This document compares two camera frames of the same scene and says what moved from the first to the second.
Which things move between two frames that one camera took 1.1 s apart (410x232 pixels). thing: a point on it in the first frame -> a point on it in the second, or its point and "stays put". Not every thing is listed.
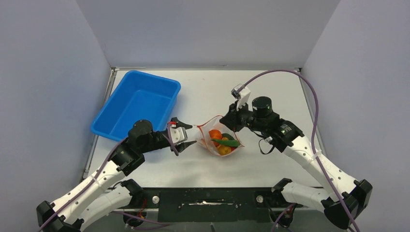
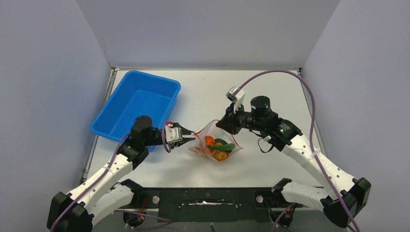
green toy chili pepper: (231, 143) -> (228, 147)
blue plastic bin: (140, 96) stays put
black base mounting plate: (244, 205) stays put
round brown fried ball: (224, 150) -> (219, 155)
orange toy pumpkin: (215, 134) -> (210, 140)
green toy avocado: (226, 137) -> (220, 140)
